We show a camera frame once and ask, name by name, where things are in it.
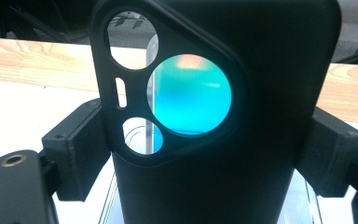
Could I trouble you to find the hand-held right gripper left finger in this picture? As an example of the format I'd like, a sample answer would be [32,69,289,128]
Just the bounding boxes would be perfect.
[41,98,111,203]

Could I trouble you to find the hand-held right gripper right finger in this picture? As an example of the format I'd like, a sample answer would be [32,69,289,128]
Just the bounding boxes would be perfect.
[296,105,358,199]

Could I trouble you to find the clear plastic rack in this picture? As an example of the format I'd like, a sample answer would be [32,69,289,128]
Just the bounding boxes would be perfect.
[98,117,324,224]

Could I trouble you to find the black phone case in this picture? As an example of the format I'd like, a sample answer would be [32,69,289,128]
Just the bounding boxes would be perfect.
[88,0,343,224]

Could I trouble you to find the white board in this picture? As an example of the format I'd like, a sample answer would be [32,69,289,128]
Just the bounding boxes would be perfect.
[0,46,358,224]

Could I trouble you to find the wooden table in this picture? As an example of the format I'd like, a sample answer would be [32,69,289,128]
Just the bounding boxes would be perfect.
[0,36,358,125]

